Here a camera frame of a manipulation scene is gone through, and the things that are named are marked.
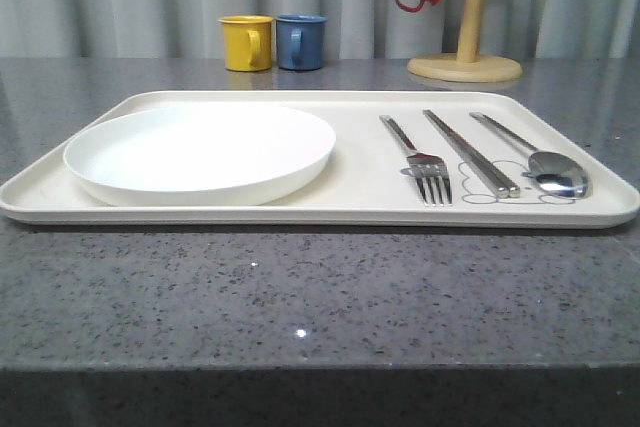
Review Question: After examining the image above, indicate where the stainless steel fork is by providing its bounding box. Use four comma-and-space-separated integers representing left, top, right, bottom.
379, 115, 453, 207

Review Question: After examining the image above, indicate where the white round plate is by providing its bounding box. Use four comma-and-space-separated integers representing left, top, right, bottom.
63, 102, 336, 206

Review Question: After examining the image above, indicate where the stainless steel spoon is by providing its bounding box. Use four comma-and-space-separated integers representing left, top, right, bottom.
470, 112, 590, 200

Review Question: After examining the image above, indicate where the cream rabbit serving tray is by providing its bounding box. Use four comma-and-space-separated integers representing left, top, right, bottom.
1, 90, 639, 229

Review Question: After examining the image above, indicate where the blue enamel mug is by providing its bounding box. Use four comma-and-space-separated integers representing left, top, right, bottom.
276, 14, 327, 71

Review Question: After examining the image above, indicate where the yellow enamel mug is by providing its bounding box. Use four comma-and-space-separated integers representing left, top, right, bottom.
219, 15, 274, 72

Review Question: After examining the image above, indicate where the wooden mug tree stand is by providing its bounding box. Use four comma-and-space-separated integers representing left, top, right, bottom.
407, 0, 523, 83

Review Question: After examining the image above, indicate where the grey pleated curtain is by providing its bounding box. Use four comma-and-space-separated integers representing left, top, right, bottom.
1, 0, 639, 59

